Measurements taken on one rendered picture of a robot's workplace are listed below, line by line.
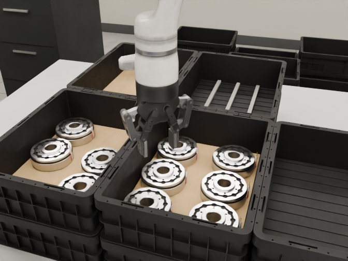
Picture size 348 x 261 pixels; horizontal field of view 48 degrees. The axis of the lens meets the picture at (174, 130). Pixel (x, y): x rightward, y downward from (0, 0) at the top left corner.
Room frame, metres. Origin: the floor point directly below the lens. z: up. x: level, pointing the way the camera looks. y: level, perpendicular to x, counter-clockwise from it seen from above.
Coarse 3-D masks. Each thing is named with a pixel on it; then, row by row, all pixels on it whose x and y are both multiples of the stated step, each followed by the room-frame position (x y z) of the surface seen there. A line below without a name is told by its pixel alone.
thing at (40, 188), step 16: (112, 96) 0.95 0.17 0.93; (32, 112) 0.87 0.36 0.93; (16, 128) 0.79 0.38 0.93; (128, 144) 0.72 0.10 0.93; (112, 160) 0.66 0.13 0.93; (0, 176) 0.61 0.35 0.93; (16, 176) 0.61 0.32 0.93; (32, 192) 0.58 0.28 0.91; (48, 192) 0.57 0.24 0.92; (64, 192) 0.56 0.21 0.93; (80, 192) 0.56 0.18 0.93
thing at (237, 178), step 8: (208, 176) 0.69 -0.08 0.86; (216, 176) 0.69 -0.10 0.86; (232, 176) 0.70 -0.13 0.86; (240, 176) 0.69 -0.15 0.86; (208, 184) 0.67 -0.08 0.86; (240, 184) 0.67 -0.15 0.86; (208, 192) 0.64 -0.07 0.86; (216, 192) 0.64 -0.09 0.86; (224, 192) 0.64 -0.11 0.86; (232, 192) 0.64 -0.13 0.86; (240, 192) 0.64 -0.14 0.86; (216, 200) 0.62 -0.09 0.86; (224, 200) 0.61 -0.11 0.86; (232, 200) 0.61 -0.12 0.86
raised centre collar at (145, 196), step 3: (141, 195) 0.62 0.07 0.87; (144, 195) 0.62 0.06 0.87; (147, 195) 0.62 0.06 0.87; (150, 195) 0.62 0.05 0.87; (153, 195) 0.62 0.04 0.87; (138, 198) 0.61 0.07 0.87; (141, 198) 0.61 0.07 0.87; (144, 198) 0.62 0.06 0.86; (147, 198) 0.62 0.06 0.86; (150, 198) 0.62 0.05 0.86; (153, 198) 0.61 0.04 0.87; (156, 198) 0.61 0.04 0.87; (135, 201) 0.60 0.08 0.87; (138, 201) 0.60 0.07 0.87; (153, 201) 0.61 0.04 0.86; (156, 201) 0.60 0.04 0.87; (138, 204) 0.60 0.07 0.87; (153, 204) 0.60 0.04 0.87; (156, 204) 0.60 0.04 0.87; (153, 207) 0.59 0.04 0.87; (156, 207) 0.59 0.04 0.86
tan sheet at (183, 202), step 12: (204, 144) 0.87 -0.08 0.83; (156, 156) 0.81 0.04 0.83; (204, 156) 0.81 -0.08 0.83; (192, 168) 0.76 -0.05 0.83; (204, 168) 0.76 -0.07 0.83; (192, 180) 0.72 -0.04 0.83; (252, 180) 0.72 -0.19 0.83; (180, 192) 0.67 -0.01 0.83; (192, 192) 0.67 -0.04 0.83; (180, 204) 0.63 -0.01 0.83; (192, 204) 0.63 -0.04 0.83; (240, 216) 0.60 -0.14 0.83
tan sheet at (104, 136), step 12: (96, 132) 0.93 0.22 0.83; (108, 132) 0.93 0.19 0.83; (120, 132) 0.93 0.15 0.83; (84, 144) 0.87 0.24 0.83; (96, 144) 0.87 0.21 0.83; (108, 144) 0.87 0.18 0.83; (120, 144) 0.87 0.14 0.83; (24, 168) 0.76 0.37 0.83; (72, 168) 0.76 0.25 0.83; (36, 180) 0.72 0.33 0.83; (48, 180) 0.72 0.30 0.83; (60, 180) 0.72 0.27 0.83
